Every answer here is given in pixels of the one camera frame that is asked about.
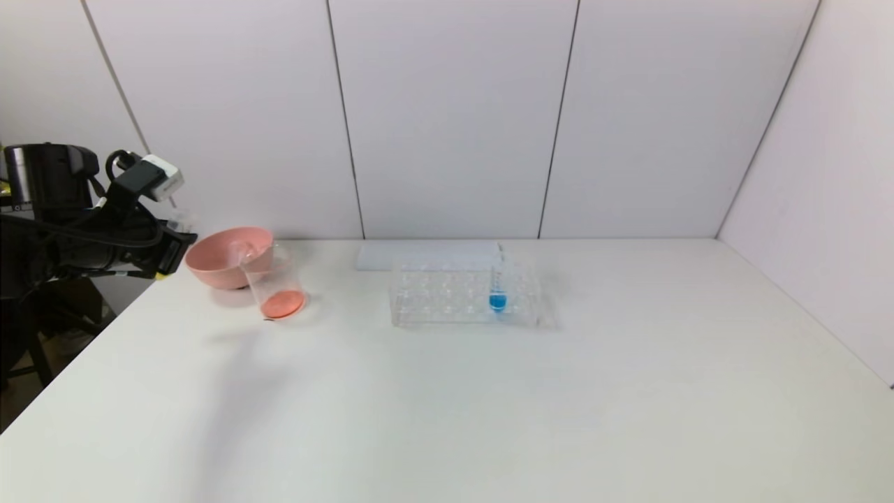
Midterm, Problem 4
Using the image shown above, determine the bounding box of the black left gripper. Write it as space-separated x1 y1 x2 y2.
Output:
108 219 198 279

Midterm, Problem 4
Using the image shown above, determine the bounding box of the clear glass beaker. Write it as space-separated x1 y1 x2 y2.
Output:
242 245 309 321

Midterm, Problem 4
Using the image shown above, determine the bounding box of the test tube with blue pigment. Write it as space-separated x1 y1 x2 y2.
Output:
488 243 513 314

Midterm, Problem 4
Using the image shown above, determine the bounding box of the clear plastic test tube rack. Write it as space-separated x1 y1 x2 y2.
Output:
390 255 540 327

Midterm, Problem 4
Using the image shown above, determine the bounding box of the pink bowl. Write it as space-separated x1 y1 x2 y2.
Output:
184 226 275 291

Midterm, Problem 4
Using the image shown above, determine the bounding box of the white paper sheet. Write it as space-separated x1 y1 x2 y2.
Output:
356 242 500 272

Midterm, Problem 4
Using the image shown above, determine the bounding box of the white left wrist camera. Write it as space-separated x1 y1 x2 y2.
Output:
133 154 185 203

